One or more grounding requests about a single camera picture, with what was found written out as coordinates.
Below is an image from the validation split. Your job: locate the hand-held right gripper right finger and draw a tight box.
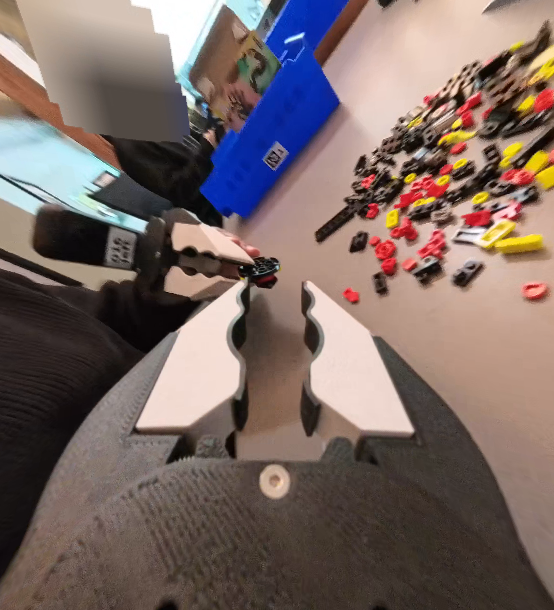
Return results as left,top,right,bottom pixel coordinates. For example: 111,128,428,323
301,280,417,452

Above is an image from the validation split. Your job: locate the person's left forearm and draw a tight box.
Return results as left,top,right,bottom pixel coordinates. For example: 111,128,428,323
98,279,201,351

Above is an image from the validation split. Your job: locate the blue plastic bin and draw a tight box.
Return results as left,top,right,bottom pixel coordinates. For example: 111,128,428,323
200,0,354,220

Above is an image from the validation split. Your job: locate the yellow black lego assembly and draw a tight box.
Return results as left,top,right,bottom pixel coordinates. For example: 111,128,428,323
239,256,281,290

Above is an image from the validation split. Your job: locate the light blue panel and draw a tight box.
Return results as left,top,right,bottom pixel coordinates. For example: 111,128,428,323
0,117,150,234

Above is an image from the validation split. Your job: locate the pile of loose lego pieces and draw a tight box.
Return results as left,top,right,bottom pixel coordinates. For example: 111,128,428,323
344,2,554,306

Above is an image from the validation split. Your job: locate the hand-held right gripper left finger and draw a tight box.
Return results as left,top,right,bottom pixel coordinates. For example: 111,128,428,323
135,280,251,446

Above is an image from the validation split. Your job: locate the printed cardboard box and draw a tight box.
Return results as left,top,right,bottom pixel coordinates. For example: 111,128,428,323
188,5,282,134

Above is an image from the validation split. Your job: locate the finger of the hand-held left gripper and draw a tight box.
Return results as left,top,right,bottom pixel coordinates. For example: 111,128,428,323
170,221,257,268
164,264,245,302

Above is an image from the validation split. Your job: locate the black knit sweater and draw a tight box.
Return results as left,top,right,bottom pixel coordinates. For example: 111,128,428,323
0,267,182,610

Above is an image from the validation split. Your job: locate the wooden board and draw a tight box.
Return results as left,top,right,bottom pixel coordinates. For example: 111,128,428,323
0,29,121,168

